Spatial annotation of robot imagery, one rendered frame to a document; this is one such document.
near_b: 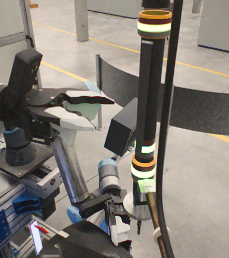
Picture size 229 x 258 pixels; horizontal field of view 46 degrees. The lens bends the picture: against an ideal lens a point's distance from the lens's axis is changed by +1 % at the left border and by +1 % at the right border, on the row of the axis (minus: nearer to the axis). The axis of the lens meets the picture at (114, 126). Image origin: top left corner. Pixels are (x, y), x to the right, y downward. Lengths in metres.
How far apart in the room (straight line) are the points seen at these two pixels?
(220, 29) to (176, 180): 4.75
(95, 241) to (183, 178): 2.07
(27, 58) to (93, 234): 0.58
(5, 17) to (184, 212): 2.23
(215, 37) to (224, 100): 4.70
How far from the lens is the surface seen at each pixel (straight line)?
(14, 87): 0.49
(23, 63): 0.46
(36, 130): 0.51
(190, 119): 2.48
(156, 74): 0.39
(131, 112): 1.31
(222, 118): 2.47
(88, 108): 0.52
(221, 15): 6.91
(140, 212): 0.52
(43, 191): 1.33
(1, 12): 2.53
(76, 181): 0.98
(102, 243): 0.85
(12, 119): 0.55
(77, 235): 0.87
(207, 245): 2.38
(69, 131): 0.44
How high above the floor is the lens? 1.88
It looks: 32 degrees down
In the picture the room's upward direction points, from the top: straight up
